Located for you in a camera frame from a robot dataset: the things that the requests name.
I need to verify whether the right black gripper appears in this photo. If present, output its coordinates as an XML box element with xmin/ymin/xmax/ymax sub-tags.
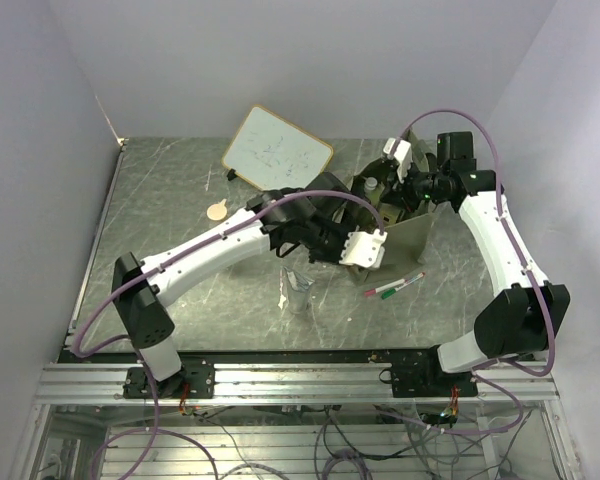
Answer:
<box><xmin>381</xmin><ymin>158</ymin><xmax>448</xmax><ymax>214</ymax></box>

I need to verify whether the yellow-green pump bottle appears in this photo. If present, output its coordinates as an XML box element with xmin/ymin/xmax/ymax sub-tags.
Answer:
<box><xmin>363</xmin><ymin>177</ymin><xmax>382</xmax><ymax>204</ymax></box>

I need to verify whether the olive canvas bag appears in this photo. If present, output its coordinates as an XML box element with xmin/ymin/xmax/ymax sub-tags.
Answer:
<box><xmin>342</xmin><ymin>130</ymin><xmax>437</xmax><ymax>286</ymax></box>

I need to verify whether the green bottle beige cap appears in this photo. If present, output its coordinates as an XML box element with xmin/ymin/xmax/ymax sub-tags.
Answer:
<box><xmin>206</xmin><ymin>199</ymin><xmax>228</xmax><ymax>222</ymax></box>

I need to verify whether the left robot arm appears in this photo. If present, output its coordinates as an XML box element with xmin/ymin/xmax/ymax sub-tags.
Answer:
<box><xmin>111</xmin><ymin>173</ymin><xmax>356</xmax><ymax>398</ymax></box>

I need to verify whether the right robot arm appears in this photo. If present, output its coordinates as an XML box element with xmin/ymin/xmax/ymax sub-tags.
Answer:
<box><xmin>383</xmin><ymin>132</ymin><xmax>571</xmax><ymax>396</ymax></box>

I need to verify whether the red marker pen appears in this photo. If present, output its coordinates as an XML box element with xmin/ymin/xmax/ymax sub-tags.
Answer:
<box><xmin>364</xmin><ymin>272</ymin><xmax>425</xmax><ymax>297</ymax></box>

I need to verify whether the green marker pen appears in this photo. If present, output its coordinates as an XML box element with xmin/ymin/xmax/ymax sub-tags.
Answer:
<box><xmin>381</xmin><ymin>283</ymin><xmax>407</xmax><ymax>300</ymax></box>

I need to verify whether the small whiteboard on stand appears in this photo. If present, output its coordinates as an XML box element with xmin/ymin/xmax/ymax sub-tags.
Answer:
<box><xmin>221</xmin><ymin>105</ymin><xmax>334</xmax><ymax>191</ymax></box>

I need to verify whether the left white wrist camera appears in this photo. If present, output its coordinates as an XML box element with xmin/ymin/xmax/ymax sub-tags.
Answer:
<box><xmin>339</xmin><ymin>229</ymin><xmax>388</xmax><ymax>270</ymax></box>

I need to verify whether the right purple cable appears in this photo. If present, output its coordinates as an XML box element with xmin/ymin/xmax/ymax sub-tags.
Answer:
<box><xmin>387</xmin><ymin>108</ymin><xmax>556</xmax><ymax>436</ymax></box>

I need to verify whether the purple cable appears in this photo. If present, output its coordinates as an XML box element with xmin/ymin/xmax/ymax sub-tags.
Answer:
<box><xmin>387</xmin><ymin>108</ymin><xmax>556</xmax><ymax>436</ymax></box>
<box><xmin>72</xmin><ymin>188</ymin><xmax>386</xmax><ymax>480</ymax></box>

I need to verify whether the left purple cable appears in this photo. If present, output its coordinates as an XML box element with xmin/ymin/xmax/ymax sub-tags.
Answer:
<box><xmin>72</xmin><ymin>188</ymin><xmax>386</xmax><ymax>480</ymax></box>

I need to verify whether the aluminium mounting rail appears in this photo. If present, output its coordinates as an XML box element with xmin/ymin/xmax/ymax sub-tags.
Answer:
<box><xmin>34</xmin><ymin>349</ymin><xmax>558</xmax><ymax>407</ymax></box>

